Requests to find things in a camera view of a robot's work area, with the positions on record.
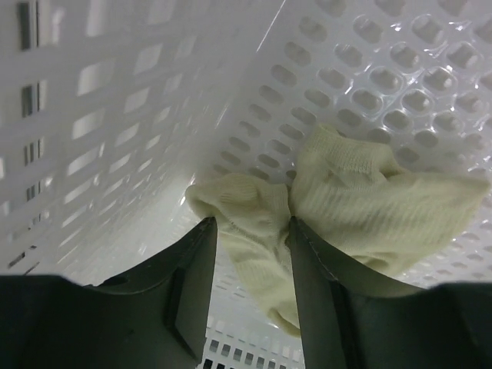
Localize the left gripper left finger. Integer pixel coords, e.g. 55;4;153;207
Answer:
1;218;218;368

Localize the pale green sock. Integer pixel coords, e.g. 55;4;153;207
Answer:
185;174;301;337
290;125;490;276

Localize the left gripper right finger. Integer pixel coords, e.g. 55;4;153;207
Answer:
288;218;491;368

